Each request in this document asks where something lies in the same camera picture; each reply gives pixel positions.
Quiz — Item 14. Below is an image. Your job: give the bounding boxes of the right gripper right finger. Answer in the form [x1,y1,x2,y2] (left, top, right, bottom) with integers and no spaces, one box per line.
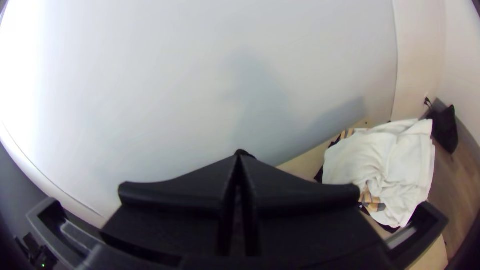
[239,153,388,260]

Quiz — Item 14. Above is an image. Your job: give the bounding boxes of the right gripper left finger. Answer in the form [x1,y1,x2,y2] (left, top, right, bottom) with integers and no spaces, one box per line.
[100,153,240,260]

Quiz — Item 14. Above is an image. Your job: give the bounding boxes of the heap of mostly white clothes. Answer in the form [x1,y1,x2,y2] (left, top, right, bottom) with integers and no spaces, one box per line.
[314,118,437,234]

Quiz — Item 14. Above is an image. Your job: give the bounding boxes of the black bag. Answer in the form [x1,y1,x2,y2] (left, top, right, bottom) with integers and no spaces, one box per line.
[427,104,460,155]

